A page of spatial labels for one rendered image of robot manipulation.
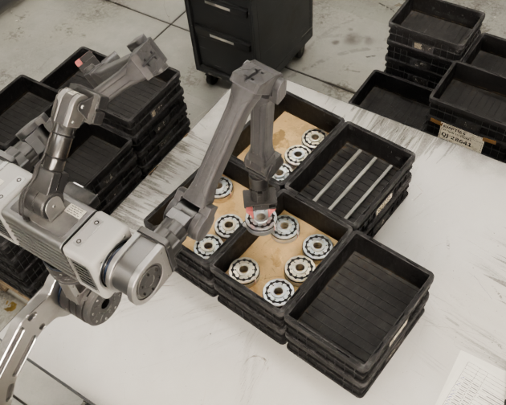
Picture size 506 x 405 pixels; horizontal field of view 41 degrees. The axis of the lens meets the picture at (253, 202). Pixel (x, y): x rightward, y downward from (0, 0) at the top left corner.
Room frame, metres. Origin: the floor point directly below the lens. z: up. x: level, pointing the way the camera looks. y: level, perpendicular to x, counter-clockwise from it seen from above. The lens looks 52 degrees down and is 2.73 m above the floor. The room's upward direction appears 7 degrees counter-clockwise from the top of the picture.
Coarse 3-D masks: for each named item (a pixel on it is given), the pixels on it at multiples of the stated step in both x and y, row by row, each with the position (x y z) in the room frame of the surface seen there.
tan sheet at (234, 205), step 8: (224, 176) 1.64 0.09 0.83; (240, 184) 1.59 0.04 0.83; (240, 192) 1.55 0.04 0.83; (232, 200) 1.52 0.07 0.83; (240, 200) 1.51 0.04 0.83; (224, 208) 1.49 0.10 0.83; (232, 208) 1.48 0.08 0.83; (240, 208) 1.48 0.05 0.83; (216, 216) 1.45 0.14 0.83; (240, 216) 1.44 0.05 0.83; (208, 232) 1.39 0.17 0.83; (192, 240) 1.36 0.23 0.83; (192, 248) 1.33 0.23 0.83; (208, 248) 1.32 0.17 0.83
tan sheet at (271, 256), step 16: (304, 224) 1.37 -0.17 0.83; (256, 240) 1.33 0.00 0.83; (272, 240) 1.32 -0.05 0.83; (336, 240) 1.29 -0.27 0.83; (240, 256) 1.27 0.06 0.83; (256, 256) 1.26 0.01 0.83; (272, 256) 1.26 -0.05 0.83; (288, 256) 1.25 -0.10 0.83; (272, 272) 1.19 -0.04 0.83; (256, 288) 1.14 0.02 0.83
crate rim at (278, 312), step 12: (288, 192) 1.45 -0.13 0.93; (312, 204) 1.38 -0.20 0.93; (348, 228) 1.27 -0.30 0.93; (228, 276) 1.14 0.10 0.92; (312, 276) 1.10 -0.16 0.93; (240, 288) 1.09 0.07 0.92; (300, 288) 1.06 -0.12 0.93; (264, 300) 1.04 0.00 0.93; (288, 300) 1.03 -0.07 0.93; (276, 312) 0.99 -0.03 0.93
